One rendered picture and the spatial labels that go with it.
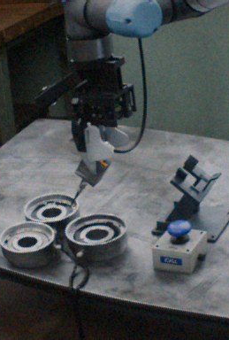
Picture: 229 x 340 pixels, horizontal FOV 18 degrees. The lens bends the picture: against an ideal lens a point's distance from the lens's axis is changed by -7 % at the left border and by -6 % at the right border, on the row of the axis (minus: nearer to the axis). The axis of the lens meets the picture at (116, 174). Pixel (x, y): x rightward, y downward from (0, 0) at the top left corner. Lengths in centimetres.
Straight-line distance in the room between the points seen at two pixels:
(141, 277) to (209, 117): 184
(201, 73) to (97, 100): 175
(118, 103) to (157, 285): 31
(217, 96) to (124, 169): 142
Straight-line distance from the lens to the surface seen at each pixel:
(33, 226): 136
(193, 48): 292
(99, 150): 127
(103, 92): 123
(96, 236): 134
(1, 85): 281
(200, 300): 116
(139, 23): 108
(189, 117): 306
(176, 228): 122
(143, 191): 149
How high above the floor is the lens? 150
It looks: 27 degrees down
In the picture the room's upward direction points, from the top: 7 degrees counter-clockwise
